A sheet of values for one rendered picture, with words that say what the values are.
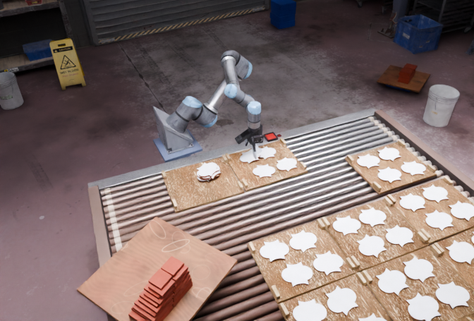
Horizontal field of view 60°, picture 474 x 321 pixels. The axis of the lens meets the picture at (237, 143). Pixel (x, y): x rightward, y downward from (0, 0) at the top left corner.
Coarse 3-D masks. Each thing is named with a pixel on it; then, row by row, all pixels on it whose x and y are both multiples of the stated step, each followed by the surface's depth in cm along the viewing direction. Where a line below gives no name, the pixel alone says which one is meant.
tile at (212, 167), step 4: (204, 164) 248; (208, 164) 248; (212, 164) 248; (216, 164) 248; (200, 168) 246; (204, 168) 246; (208, 168) 246; (212, 168) 246; (216, 168) 245; (200, 172) 243; (204, 172) 243; (208, 172) 243; (212, 172) 242; (200, 176) 241; (204, 176) 240
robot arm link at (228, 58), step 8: (224, 56) 261; (232, 56) 261; (224, 64) 258; (232, 64) 257; (224, 72) 255; (232, 72) 250; (232, 80) 245; (232, 88) 237; (232, 96) 239; (240, 96) 240
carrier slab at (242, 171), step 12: (276, 144) 272; (240, 156) 263; (276, 156) 262; (288, 156) 261; (240, 168) 254; (252, 168) 253; (276, 168) 252; (300, 168) 252; (240, 180) 245; (252, 180) 244; (264, 180) 244; (276, 180) 244
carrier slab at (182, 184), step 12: (180, 168) 255; (192, 168) 255; (228, 168) 254; (168, 180) 247; (180, 180) 246; (192, 180) 246; (216, 180) 245; (228, 180) 245; (168, 192) 239; (180, 192) 238; (192, 192) 238; (204, 192) 238; (216, 192) 237; (228, 192) 237; (240, 192) 237; (180, 204) 230; (192, 204) 230; (204, 204) 231
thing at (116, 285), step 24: (144, 240) 198; (168, 240) 197; (192, 240) 197; (120, 264) 187; (144, 264) 186; (192, 264) 186; (216, 264) 185; (96, 288) 177; (120, 288) 177; (192, 288) 176; (216, 288) 177; (120, 312) 168; (192, 312) 167
